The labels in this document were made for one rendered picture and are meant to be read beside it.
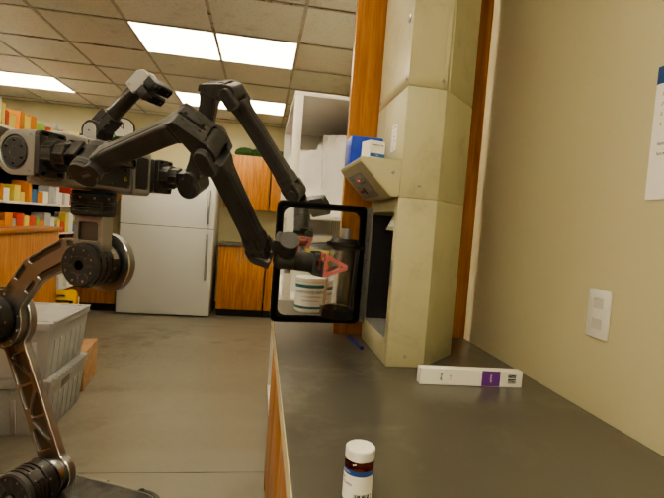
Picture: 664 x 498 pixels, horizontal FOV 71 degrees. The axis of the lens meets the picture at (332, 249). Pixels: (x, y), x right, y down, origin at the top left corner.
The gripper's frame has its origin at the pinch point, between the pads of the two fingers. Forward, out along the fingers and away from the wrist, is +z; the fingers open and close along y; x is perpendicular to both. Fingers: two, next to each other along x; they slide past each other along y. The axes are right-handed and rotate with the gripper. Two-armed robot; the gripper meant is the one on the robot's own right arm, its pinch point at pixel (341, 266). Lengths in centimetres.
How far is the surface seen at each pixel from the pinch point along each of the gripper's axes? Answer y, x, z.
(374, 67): 22, -68, 8
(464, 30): -9, -72, 25
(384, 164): -14.4, -29.7, 5.1
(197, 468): 108, 122, -38
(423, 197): -14.8, -22.5, 17.0
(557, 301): -26, 1, 54
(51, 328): 144, 64, -127
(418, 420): -50, 26, 9
